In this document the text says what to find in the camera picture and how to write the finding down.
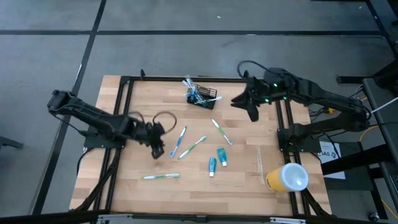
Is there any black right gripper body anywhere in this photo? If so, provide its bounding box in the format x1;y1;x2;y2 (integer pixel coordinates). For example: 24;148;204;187
259;68;298;103

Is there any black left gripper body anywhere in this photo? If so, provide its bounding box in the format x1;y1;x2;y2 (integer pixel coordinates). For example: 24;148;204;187
133;121;166;147

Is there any black wire basket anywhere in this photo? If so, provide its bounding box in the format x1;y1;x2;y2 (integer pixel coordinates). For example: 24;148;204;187
186;83;218;111

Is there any teal toothpaste tube white cap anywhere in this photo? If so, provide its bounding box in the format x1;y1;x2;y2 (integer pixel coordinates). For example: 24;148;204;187
216;147;229;167
208;157;218;178

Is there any clear plastic strip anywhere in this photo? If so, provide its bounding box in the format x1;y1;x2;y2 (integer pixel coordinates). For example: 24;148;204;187
256;144;266;185

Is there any yellow and white cup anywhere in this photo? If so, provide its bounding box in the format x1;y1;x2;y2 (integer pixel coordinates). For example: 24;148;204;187
265;162;310;194

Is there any white paper sign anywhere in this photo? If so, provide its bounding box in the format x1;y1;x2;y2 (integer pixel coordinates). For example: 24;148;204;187
317;141;346;180

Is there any black computer desk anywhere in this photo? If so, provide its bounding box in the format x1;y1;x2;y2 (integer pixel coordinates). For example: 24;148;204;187
335;58;398;224

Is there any black stand foot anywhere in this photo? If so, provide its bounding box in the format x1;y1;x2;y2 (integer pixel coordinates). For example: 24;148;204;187
0;136;25;150

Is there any black aluminium rail frame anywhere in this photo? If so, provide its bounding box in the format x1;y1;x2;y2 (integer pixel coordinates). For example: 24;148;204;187
70;68;332;224

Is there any yellow hanging cable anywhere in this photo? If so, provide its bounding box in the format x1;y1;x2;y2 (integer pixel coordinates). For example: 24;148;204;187
359;124;379;143

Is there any white hanging cable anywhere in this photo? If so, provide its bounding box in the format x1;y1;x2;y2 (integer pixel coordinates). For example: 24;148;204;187
369;96;398;114

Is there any black frame beam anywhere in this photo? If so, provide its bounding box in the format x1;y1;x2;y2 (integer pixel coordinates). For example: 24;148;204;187
0;210;109;224

